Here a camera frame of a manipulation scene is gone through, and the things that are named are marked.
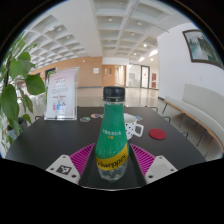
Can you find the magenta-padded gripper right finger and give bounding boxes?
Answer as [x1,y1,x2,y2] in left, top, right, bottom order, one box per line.
[126,142,178,189]

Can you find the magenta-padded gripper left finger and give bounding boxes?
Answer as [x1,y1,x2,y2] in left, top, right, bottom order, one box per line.
[45,142,101,189]

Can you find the green drink bottle black cap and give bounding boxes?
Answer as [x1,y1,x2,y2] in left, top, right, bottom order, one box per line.
[95,86,130,183]

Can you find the flat round red coaster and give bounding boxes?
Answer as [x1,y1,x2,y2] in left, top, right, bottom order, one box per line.
[148,128,167,141]

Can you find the white dotted mug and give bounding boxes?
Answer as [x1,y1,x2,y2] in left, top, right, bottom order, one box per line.
[123,113,145,141]

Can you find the clear acrylic sign stand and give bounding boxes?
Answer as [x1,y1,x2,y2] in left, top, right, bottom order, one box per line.
[43,67,80,121]

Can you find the green leafy plant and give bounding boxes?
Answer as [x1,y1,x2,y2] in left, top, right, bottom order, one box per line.
[0,31,46,158]

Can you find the framed landscape painting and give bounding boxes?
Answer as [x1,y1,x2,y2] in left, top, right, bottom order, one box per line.
[182,28,224,70]

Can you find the recessed ceiling lights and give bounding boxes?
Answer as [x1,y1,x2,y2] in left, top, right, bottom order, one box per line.
[46,15,160,63]

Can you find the long white wall bench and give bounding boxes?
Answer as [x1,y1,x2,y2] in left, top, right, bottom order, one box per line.
[158,83,224,155]

